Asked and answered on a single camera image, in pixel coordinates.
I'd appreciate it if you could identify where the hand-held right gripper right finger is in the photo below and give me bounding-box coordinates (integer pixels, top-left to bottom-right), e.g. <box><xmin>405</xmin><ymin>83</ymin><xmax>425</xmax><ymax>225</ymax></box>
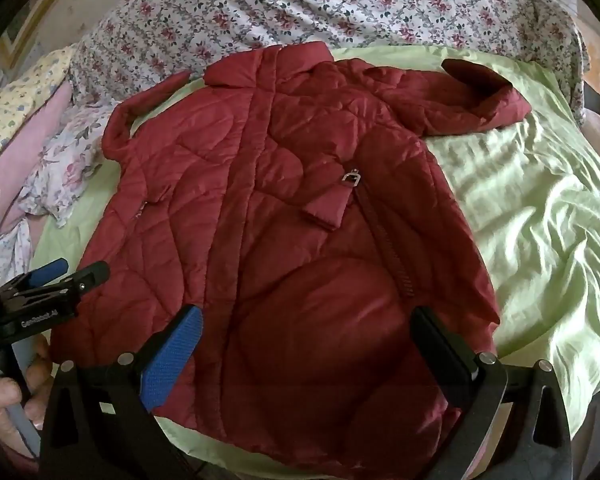
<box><xmin>410</xmin><ymin>305</ymin><xmax>576</xmax><ymax>480</ymax></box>

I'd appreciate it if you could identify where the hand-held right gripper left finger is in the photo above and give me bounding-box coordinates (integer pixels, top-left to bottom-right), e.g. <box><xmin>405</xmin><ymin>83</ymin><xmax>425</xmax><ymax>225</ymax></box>
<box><xmin>39</xmin><ymin>305</ymin><xmax>204</xmax><ymax>480</ymax></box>

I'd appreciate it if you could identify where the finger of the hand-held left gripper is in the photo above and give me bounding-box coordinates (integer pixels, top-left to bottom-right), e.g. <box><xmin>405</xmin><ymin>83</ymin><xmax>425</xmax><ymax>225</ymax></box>
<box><xmin>0</xmin><ymin>258</ymin><xmax>70</xmax><ymax>293</ymax></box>
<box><xmin>55</xmin><ymin>261</ymin><xmax>112</xmax><ymax>306</ymax></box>

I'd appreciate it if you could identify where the red quilted jacket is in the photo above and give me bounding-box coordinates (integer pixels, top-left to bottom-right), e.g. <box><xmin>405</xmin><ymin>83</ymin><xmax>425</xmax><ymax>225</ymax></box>
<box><xmin>50</xmin><ymin>42</ymin><xmax>533</xmax><ymax>468</ymax></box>

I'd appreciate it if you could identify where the crumpled floral cloth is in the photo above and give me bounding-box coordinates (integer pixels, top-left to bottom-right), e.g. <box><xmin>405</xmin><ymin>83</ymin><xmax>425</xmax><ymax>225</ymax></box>
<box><xmin>17</xmin><ymin>102</ymin><xmax>121</xmax><ymax>228</ymax></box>

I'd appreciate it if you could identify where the pink pillow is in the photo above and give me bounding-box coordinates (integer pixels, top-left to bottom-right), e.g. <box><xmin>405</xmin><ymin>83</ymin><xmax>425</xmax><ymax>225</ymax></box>
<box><xmin>0</xmin><ymin>80</ymin><xmax>76</xmax><ymax>241</ymax></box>

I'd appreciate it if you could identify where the light green bed sheet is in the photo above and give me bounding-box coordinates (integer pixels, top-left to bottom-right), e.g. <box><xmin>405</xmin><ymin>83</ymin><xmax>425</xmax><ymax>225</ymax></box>
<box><xmin>32</xmin><ymin>42</ymin><xmax>600</xmax><ymax>480</ymax></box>

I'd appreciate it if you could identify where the yellow floral pillow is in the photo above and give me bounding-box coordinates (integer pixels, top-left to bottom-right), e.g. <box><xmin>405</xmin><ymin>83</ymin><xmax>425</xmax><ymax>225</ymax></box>
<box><xmin>0</xmin><ymin>42</ymin><xmax>81</xmax><ymax>171</ymax></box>

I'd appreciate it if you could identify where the rose print floral blanket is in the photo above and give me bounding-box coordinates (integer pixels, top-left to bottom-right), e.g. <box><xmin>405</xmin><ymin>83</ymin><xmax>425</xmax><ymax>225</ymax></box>
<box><xmin>67</xmin><ymin>0</ymin><xmax>593</xmax><ymax>126</ymax></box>

